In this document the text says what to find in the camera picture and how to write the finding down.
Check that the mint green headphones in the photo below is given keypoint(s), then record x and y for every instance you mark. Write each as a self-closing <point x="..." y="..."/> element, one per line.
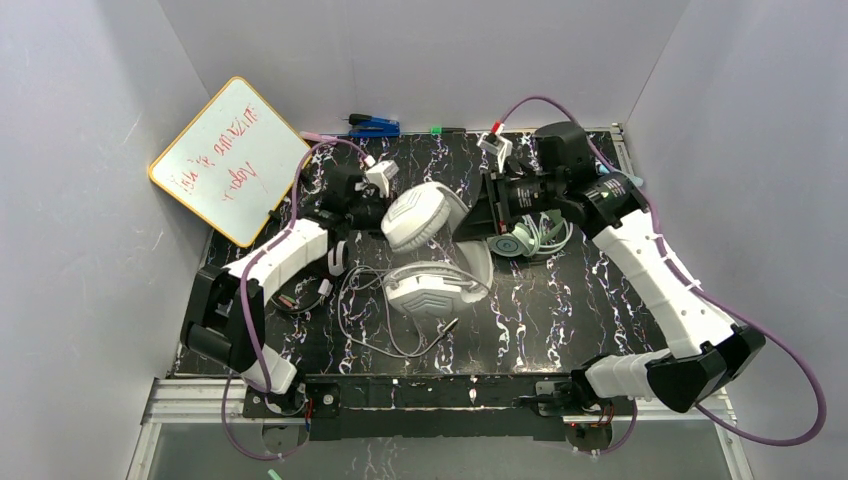
<point x="535" y="235"/>

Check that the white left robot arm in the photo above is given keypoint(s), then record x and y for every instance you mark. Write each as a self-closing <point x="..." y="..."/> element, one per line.
<point x="225" y="315"/>

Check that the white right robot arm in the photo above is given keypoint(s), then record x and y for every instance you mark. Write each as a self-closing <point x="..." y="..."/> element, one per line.
<point x="705" y="348"/>

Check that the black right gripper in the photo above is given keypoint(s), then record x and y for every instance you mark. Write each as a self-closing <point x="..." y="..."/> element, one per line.
<point x="493" y="205"/>

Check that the blue marker pen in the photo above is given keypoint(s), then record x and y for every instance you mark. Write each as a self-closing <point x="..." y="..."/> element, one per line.
<point x="368" y="126"/>

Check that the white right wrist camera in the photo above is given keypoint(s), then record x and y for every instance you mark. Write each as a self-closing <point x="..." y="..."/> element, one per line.
<point x="496" y="144"/>

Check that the yellow framed whiteboard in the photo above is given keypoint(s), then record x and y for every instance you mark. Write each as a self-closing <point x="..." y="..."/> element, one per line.
<point x="233" y="163"/>

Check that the green black marker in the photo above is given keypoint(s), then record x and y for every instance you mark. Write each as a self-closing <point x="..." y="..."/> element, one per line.
<point x="442" y="130"/>

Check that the grey white headphones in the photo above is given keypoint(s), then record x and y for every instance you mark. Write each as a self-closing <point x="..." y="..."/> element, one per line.
<point x="434" y="255"/>

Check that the pink marker pen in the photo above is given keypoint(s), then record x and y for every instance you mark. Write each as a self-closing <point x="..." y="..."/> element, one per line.
<point x="318" y="138"/>

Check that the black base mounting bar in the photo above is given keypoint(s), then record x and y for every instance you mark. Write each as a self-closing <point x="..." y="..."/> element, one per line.
<point x="438" y="405"/>

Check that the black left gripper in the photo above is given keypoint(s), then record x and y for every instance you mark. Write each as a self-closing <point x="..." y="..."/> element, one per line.
<point x="361" y="201"/>

